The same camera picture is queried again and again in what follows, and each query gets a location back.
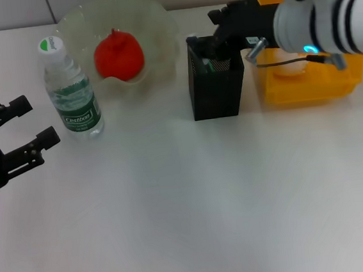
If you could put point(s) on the mint green pen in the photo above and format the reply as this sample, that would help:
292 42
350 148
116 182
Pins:
208 66

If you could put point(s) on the clear green-label water bottle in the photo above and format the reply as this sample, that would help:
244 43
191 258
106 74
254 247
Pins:
76 117

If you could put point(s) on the red orange fruit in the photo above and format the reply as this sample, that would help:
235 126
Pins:
119 58

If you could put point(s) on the white paper ball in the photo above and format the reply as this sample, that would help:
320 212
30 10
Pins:
290 66

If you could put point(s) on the clear wavy glass fruit bowl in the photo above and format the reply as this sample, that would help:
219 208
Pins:
155 32

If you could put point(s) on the black mesh pen holder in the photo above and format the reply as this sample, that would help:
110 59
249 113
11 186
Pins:
216 94

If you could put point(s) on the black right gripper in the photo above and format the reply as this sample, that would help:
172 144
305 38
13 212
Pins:
247 20

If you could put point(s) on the yellow plastic bin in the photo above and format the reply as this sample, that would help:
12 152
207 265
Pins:
312 91

